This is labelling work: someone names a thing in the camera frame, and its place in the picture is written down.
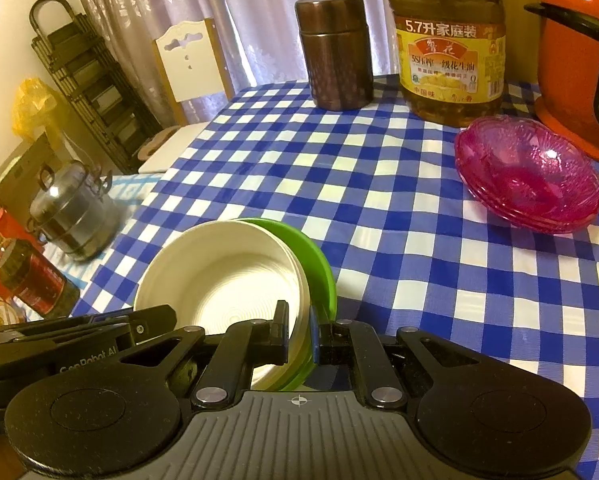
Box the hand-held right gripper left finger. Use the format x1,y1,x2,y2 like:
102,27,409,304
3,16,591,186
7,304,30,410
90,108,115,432
114,300,291,407

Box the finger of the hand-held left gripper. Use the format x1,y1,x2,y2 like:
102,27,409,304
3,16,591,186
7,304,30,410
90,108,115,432
0,305,176,349
0,310,135,337

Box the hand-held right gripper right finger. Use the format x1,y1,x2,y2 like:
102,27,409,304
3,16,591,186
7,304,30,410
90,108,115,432
311,317,496,409

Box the green plastic bowl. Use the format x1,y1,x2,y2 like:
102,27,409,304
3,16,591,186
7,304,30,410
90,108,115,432
236,217,337,393

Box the white plastic bowl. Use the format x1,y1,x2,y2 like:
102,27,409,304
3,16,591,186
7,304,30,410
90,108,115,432
133,220,311,391

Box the red-label dark bottle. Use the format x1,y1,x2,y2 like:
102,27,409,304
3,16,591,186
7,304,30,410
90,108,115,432
0,210,81,322

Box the stacked steel steamer pot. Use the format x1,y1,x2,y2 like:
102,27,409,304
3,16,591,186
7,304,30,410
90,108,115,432
29,160,122,262

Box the brown cardboard box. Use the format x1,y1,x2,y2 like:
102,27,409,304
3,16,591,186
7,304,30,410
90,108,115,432
0,132,66,211

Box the blue white checkered tablecloth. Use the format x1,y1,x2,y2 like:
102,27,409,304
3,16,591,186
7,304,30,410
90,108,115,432
72,74,599,480

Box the yellow plastic bag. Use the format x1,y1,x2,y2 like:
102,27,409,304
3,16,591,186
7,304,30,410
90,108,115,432
12,77,67,153

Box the black folding rack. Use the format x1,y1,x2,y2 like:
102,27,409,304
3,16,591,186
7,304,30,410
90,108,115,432
29,0,166,175

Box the white wooden chair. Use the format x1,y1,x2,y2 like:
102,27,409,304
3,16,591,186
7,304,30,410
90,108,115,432
138,18,236,173

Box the brown metal canister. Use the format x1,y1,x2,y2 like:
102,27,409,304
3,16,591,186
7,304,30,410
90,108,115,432
294,0,376,110

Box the large cooking oil bottle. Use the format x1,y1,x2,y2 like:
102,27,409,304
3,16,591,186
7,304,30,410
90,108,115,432
372,0,507,128

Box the wooden panel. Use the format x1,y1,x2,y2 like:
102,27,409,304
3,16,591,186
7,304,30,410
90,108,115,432
497,0,547,83

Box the red electric pressure cooker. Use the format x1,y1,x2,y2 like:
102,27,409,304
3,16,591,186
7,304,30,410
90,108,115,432
523,0,599,166

